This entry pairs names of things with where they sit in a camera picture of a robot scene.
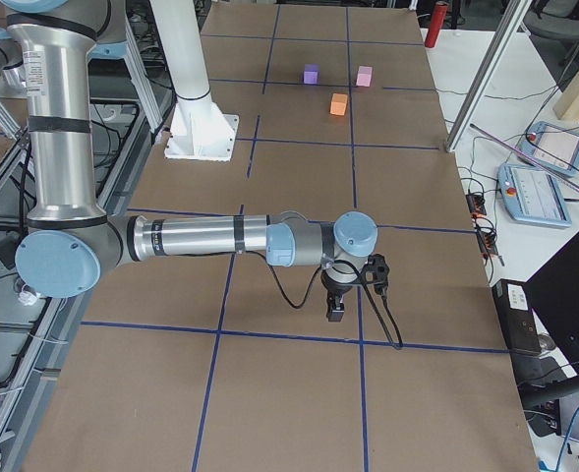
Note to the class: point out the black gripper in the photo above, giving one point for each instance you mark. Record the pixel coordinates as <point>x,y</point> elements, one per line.
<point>334,291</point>

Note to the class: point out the orange foam block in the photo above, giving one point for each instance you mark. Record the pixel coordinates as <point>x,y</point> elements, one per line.
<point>339,104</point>

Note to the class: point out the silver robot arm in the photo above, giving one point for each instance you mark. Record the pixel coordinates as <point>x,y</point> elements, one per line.
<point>72,241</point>

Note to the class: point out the orange black connector strip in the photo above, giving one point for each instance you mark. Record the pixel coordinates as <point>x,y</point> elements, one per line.
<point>485,229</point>

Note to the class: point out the black box with label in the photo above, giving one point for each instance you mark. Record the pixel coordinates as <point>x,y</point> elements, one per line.
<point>516,318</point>

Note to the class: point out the lower teach pendant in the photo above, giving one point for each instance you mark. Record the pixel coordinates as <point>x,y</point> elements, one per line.
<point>532,196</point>

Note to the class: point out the teach pendant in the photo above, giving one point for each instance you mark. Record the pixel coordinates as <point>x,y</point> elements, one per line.
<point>552,146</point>
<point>532,196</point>

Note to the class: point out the black laptop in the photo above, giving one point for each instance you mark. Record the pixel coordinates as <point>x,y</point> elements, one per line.
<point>553,292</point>

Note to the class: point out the pink foam block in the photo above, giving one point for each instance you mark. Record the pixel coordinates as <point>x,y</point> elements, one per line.
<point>364,76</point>

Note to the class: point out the purple foam block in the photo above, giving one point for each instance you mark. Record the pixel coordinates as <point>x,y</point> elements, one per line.
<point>310,74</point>

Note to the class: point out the upper teach pendant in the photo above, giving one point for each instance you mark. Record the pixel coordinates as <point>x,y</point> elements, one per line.
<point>552,146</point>

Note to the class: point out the purple rod green tip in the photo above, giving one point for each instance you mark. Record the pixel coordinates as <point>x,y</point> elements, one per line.
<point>527,158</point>

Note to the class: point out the red cylinder bottle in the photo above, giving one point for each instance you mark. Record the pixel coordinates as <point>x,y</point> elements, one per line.
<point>436,23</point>

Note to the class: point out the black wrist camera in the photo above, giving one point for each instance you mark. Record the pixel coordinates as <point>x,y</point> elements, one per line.
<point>376,272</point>

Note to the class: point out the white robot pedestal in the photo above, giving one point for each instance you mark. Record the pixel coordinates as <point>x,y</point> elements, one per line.
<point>199,130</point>

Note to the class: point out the aluminium frame post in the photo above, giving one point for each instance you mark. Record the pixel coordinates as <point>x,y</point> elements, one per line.
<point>508,26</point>

